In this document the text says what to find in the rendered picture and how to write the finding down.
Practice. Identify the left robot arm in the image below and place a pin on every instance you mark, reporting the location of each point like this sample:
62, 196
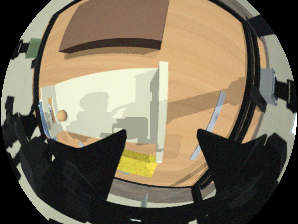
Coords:
9, 106

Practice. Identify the tan ball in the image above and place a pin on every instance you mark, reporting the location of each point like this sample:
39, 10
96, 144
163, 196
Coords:
62, 115

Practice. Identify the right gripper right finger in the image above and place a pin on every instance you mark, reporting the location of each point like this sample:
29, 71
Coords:
225, 158

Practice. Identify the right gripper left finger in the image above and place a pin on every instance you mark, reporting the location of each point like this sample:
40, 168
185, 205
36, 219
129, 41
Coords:
96, 163

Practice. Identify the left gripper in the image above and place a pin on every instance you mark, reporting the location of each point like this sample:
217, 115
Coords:
8, 130

